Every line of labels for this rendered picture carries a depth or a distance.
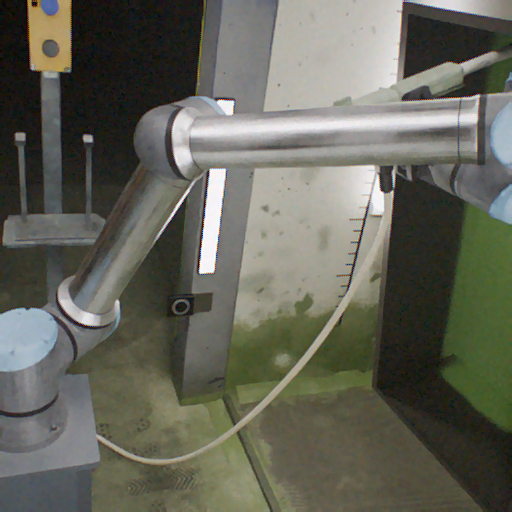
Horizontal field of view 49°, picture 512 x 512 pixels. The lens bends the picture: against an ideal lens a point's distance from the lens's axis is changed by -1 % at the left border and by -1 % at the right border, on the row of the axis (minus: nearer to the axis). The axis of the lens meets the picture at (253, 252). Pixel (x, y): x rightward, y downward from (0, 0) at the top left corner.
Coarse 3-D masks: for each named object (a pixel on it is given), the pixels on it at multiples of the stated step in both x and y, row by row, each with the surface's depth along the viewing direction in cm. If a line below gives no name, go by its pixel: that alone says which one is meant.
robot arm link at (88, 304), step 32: (128, 192) 112; (160, 192) 109; (128, 224) 114; (160, 224) 115; (96, 256) 121; (128, 256) 119; (64, 288) 131; (96, 288) 124; (64, 320) 129; (96, 320) 130
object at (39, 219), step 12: (12, 216) 193; (36, 216) 196; (48, 216) 197; (60, 216) 198; (72, 216) 200; (84, 216) 201; (96, 216) 202; (12, 228) 186; (12, 240) 178; (48, 240) 182; (60, 240) 183; (72, 240) 184; (84, 240) 185
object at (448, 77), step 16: (448, 64) 111; (464, 64) 112; (480, 64) 113; (416, 80) 108; (432, 80) 108; (448, 80) 109; (368, 96) 107; (384, 96) 105; (400, 96) 107; (384, 176) 115; (384, 192) 118
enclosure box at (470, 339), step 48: (432, 0) 125; (480, 0) 122; (432, 48) 136; (480, 48) 142; (432, 192) 159; (384, 240) 159; (432, 240) 169; (480, 240) 174; (384, 288) 166; (432, 288) 179; (480, 288) 180; (384, 336) 180; (432, 336) 191; (480, 336) 186; (384, 384) 191; (432, 384) 190; (480, 384) 188; (432, 432) 173; (480, 432) 172; (480, 480) 158
